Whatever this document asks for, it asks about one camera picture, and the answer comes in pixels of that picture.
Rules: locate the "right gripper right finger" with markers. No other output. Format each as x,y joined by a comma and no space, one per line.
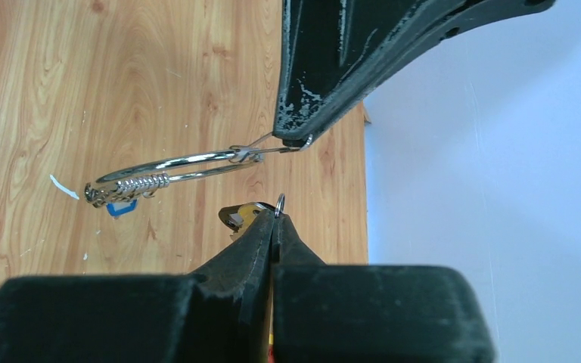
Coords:
287,246

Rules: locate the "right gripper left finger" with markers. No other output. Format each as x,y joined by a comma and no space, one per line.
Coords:
228,313

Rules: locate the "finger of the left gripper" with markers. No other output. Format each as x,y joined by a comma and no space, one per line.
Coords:
334,53

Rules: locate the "black head silver key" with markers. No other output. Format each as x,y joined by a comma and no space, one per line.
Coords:
240,217

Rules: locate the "blue key tag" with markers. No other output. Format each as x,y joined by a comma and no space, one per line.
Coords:
118,209

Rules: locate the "silver keyring with clips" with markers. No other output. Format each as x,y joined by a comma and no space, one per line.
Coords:
134,182

